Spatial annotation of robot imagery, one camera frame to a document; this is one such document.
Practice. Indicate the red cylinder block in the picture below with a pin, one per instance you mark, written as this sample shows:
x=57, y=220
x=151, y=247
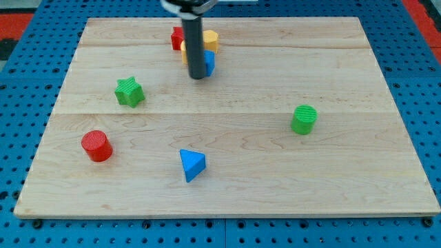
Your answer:
x=96, y=145

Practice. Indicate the yellow heart block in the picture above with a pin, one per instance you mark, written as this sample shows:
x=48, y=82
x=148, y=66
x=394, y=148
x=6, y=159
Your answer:
x=183, y=52

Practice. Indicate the green star block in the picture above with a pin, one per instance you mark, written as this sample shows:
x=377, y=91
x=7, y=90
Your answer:
x=129, y=92

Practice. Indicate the yellow hexagon block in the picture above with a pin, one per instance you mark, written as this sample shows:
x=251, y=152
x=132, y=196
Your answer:
x=211, y=40

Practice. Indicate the green cylinder block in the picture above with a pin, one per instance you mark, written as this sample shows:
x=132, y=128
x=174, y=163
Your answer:
x=303, y=120

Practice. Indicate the light wooden board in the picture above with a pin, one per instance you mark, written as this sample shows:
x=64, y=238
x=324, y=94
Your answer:
x=358, y=160

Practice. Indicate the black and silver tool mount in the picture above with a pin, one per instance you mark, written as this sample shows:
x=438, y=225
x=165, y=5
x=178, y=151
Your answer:
x=188, y=9

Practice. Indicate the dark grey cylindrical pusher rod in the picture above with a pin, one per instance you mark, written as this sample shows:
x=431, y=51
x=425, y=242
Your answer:
x=193, y=33

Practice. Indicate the blue cube block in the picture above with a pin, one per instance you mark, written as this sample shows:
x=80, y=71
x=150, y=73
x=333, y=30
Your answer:
x=209, y=62

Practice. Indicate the blue triangle block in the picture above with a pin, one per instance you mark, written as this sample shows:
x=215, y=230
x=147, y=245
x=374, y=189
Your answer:
x=193, y=163

